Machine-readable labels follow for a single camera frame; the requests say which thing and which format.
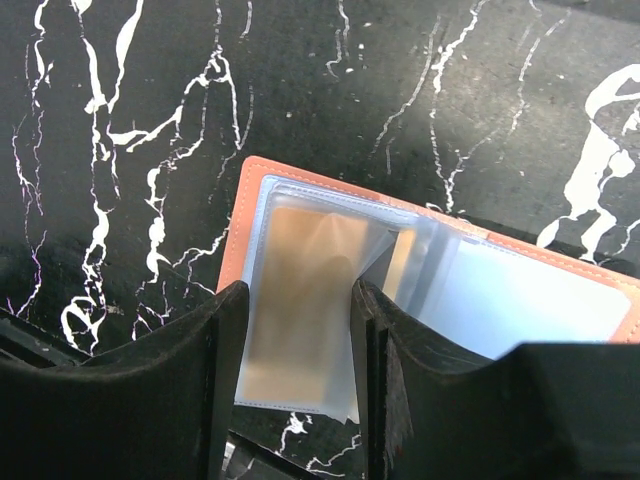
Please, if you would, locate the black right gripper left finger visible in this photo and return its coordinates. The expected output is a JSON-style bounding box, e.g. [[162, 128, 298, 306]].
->
[[1, 281, 249, 479]]

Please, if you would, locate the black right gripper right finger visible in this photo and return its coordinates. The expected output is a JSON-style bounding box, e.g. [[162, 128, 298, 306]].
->
[[350, 280, 639, 479]]

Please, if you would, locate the pink leather card holder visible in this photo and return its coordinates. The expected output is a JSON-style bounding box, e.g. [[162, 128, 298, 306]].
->
[[219, 156, 639, 422]]

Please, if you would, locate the gold card in holder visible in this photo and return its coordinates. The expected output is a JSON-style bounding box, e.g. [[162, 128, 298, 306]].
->
[[242, 206, 415, 409]]

